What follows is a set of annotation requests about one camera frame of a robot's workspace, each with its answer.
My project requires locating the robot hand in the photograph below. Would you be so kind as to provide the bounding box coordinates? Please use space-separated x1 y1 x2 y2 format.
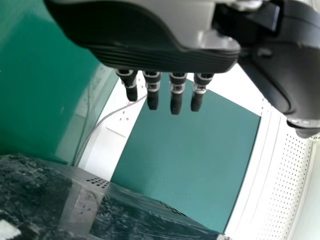
43 0 320 140

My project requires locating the white socket strip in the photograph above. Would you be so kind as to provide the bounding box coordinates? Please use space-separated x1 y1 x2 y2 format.
106 99 142 138

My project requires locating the grey cable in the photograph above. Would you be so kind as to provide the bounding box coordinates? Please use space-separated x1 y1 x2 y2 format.
73 94 148 166

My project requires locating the white perforated cable duct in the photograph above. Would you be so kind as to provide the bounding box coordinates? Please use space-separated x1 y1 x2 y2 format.
223 96 320 240

